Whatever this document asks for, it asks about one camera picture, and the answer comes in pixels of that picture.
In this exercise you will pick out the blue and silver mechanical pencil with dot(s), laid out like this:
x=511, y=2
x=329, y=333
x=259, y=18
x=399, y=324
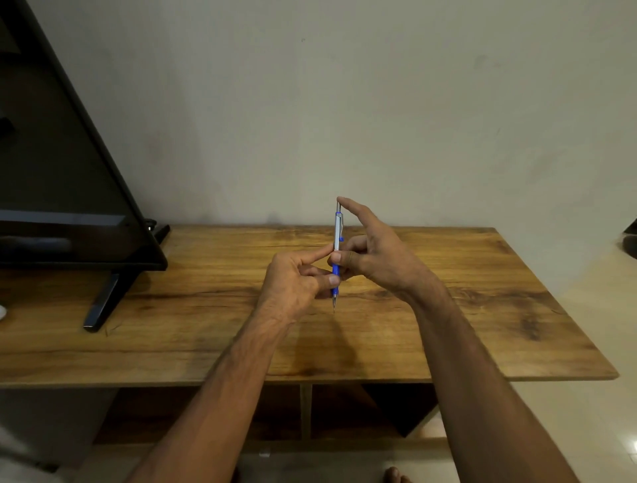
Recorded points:
x=337, y=234

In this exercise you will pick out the wooden under-table shelf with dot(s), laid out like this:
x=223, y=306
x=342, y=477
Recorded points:
x=338, y=413

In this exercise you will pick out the black television stand leg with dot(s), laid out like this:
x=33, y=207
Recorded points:
x=159, y=233
x=104, y=303

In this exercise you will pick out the person's right forearm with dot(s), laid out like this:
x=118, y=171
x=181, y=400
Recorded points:
x=473, y=388

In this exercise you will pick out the person's right hand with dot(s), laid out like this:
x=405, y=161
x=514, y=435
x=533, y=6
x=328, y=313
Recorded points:
x=388, y=258

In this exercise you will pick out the person's foot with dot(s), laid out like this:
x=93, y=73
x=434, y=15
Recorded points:
x=395, y=476

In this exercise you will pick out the person's left hand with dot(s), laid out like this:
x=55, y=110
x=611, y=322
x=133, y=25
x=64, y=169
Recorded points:
x=286, y=288

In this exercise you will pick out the person's left thumb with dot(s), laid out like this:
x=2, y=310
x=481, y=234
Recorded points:
x=328, y=284

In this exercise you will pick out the person's left forearm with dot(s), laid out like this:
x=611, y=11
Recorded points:
x=224, y=398

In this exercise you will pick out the black flat screen television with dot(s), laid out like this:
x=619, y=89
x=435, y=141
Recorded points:
x=54, y=164

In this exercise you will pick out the dark object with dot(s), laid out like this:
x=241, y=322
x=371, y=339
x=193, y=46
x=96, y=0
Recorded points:
x=630, y=239

